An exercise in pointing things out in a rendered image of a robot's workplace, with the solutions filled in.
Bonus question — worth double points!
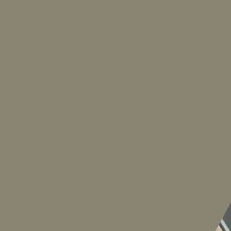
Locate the dark grey cabinet run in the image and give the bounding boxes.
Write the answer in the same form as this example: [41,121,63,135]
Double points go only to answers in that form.
[220,203,231,231]

